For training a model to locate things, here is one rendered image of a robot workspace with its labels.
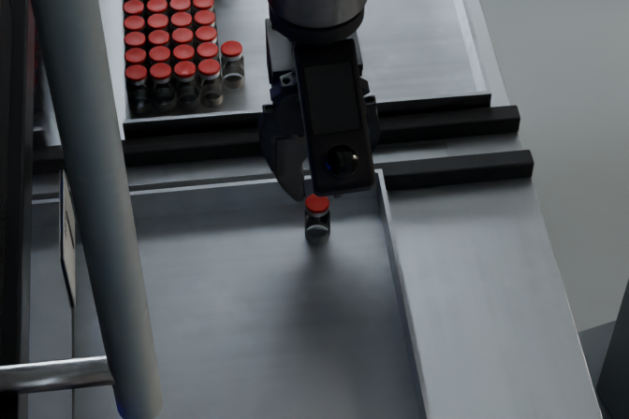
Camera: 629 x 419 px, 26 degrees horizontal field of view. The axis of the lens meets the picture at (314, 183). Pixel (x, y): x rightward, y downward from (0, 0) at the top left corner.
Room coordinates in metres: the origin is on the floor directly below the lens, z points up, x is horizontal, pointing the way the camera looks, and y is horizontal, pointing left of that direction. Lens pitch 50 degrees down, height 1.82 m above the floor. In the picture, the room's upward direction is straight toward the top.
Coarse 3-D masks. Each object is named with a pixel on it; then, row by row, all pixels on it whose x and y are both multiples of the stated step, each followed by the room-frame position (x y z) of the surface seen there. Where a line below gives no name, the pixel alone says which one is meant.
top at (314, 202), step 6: (306, 198) 0.74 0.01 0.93; (312, 198) 0.74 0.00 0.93; (318, 198) 0.74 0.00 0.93; (324, 198) 0.74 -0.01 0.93; (306, 204) 0.73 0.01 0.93; (312, 204) 0.73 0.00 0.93; (318, 204) 0.73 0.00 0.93; (324, 204) 0.73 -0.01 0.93; (312, 210) 0.73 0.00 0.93; (318, 210) 0.73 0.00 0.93; (324, 210) 0.73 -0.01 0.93
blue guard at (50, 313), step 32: (32, 160) 0.56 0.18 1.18; (64, 160) 0.69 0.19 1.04; (32, 192) 0.54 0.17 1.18; (32, 224) 0.51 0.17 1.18; (32, 256) 0.49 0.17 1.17; (32, 288) 0.47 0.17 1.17; (64, 288) 0.57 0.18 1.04; (32, 320) 0.45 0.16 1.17; (64, 320) 0.54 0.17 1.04; (32, 352) 0.43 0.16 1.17; (64, 352) 0.51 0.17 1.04; (32, 416) 0.39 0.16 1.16; (64, 416) 0.46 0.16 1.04
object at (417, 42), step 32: (224, 0) 1.04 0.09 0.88; (256, 0) 1.04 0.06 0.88; (384, 0) 1.04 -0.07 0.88; (416, 0) 1.04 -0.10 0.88; (448, 0) 1.04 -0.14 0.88; (224, 32) 0.99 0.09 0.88; (256, 32) 0.99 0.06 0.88; (384, 32) 0.99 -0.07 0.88; (416, 32) 0.99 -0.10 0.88; (448, 32) 0.99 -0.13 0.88; (256, 64) 0.95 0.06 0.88; (384, 64) 0.95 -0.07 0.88; (416, 64) 0.95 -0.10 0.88; (448, 64) 0.95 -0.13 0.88; (480, 64) 0.92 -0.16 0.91; (224, 96) 0.91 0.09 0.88; (256, 96) 0.91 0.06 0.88; (384, 96) 0.91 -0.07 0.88; (416, 96) 0.87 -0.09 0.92; (448, 96) 0.87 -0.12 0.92; (480, 96) 0.88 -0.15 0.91; (128, 128) 0.84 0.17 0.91; (160, 128) 0.84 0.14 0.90; (192, 128) 0.85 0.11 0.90; (224, 128) 0.85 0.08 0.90
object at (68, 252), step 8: (64, 176) 0.66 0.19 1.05; (64, 184) 0.65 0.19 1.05; (64, 192) 0.65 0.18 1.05; (64, 200) 0.64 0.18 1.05; (64, 208) 0.63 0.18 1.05; (64, 216) 0.62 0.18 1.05; (72, 216) 0.66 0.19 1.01; (64, 224) 0.61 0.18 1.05; (72, 224) 0.65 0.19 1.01; (64, 232) 0.61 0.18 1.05; (72, 232) 0.64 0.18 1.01; (64, 240) 0.60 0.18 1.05; (64, 248) 0.59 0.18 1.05; (72, 248) 0.63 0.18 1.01; (64, 256) 0.59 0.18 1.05; (72, 256) 0.62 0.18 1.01; (64, 264) 0.58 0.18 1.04; (72, 264) 0.61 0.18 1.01; (72, 272) 0.60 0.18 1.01; (72, 280) 0.60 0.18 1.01; (72, 288) 0.59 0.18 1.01; (72, 296) 0.58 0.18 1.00
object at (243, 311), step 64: (192, 192) 0.76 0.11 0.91; (256, 192) 0.77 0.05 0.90; (384, 192) 0.76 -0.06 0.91; (192, 256) 0.71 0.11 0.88; (256, 256) 0.71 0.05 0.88; (320, 256) 0.71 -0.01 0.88; (384, 256) 0.71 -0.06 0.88; (192, 320) 0.65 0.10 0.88; (256, 320) 0.65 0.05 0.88; (320, 320) 0.65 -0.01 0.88; (384, 320) 0.65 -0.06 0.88; (192, 384) 0.58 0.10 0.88; (256, 384) 0.58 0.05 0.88; (320, 384) 0.58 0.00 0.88; (384, 384) 0.58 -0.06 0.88
